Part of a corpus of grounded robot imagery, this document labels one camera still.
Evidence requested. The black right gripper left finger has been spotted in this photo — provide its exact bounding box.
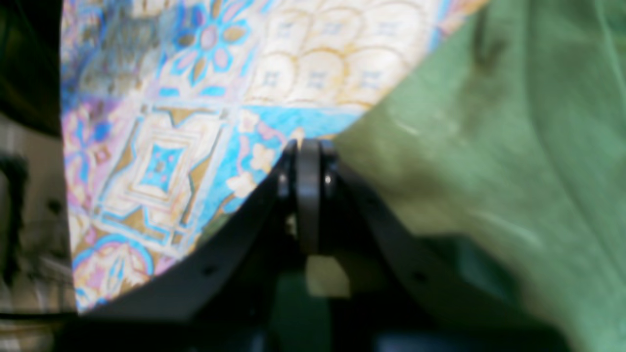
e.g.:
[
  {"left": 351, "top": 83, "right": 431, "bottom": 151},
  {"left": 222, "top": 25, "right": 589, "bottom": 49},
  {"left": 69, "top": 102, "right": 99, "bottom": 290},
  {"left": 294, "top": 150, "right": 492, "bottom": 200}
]
[{"left": 54, "top": 139, "right": 320, "bottom": 352}]

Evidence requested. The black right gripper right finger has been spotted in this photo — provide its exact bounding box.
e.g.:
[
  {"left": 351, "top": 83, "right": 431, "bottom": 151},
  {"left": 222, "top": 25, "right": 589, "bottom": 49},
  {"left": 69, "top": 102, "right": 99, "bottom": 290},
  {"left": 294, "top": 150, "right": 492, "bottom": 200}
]
[{"left": 320, "top": 140, "right": 569, "bottom": 352}]

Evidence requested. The olive green t-shirt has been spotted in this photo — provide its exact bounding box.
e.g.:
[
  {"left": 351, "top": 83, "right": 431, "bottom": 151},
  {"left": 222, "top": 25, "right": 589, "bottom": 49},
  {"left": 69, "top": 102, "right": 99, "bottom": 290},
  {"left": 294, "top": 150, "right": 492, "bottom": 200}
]
[{"left": 269, "top": 0, "right": 626, "bottom": 352}]

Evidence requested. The colourful patterned tablecloth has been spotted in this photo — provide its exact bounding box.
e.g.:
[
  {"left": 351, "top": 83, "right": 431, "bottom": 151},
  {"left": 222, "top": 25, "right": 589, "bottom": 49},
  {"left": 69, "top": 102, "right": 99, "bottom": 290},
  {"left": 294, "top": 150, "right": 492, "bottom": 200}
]
[{"left": 61, "top": 0, "right": 485, "bottom": 311}]

